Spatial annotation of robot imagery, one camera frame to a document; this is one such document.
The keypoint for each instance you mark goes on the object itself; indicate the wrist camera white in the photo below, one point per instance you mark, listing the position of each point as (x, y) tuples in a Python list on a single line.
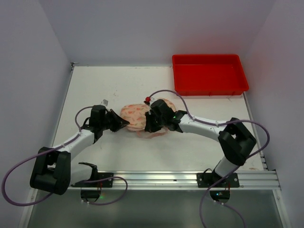
[(105, 102), (147, 100)]

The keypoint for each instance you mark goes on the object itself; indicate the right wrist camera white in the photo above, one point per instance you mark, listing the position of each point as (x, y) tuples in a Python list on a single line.
[(147, 100)]

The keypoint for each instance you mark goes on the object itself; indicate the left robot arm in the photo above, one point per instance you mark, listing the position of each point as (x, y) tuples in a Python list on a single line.
[(53, 171)]

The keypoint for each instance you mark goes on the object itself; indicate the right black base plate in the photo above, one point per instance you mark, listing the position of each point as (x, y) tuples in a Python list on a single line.
[(205, 180)]

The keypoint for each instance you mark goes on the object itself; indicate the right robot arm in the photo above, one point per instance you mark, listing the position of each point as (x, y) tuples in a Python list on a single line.
[(235, 139)]

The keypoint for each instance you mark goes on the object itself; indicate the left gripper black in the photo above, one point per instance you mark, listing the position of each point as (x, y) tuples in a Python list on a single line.
[(113, 120)]

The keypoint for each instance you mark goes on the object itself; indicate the red plastic tray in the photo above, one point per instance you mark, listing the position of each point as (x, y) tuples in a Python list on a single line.
[(209, 75)]

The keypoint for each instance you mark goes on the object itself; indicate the floral laundry bag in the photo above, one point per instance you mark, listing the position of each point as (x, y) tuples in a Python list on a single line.
[(135, 115)]

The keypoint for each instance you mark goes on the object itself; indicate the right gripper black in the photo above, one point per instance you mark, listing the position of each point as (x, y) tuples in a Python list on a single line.
[(151, 122)]

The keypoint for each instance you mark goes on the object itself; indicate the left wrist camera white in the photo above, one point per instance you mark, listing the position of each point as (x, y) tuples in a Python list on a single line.
[(105, 102)]

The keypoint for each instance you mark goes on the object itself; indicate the aluminium mounting rail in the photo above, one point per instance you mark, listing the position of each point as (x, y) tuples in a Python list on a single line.
[(179, 180)]

